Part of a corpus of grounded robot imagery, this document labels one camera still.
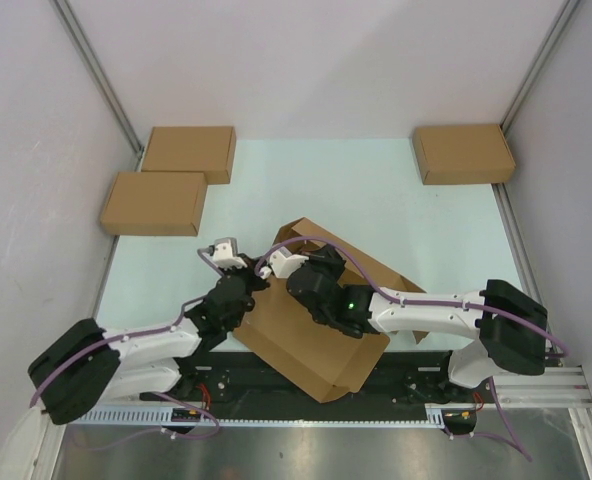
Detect cardboard box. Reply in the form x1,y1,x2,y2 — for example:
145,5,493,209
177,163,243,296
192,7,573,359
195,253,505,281
233,217,424,403
100,172,207,237
412,124,516,185
141,126,237,185

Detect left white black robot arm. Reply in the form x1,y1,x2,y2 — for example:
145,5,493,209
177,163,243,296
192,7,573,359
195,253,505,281
28,267,271,425

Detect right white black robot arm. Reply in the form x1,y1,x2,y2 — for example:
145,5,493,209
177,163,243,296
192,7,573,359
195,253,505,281
271,245,547,401

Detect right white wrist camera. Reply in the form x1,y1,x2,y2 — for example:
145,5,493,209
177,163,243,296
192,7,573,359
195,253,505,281
268,247,308,279

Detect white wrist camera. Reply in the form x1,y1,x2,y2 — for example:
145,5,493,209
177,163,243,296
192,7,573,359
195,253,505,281
211,237,247,270
268,247,308,279

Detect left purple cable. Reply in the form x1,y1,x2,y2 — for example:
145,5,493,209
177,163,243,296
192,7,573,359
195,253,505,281
29,244,227,451

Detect purple cable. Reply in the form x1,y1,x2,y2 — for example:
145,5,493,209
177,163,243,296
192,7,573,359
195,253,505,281
29,244,227,451
254,235,570,464

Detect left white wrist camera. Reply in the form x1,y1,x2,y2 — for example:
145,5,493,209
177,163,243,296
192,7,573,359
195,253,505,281
211,237,247,270

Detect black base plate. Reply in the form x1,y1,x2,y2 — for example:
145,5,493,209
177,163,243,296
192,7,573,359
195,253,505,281
164,351,491,406

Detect white slotted cable duct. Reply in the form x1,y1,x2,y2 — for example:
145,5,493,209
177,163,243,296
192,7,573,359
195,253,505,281
68,403,450,429

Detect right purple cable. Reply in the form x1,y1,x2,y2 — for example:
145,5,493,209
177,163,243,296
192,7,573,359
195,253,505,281
254,235,570,464

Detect left aluminium corner post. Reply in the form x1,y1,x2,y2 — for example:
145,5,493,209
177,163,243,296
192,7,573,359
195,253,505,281
49,0,143,156

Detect aluminium corner post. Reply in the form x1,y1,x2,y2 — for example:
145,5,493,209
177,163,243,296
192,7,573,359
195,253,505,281
49,0,143,156
500,0,585,136

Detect right aluminium corner post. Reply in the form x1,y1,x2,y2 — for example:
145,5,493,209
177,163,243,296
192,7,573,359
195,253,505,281
500,0,585,136

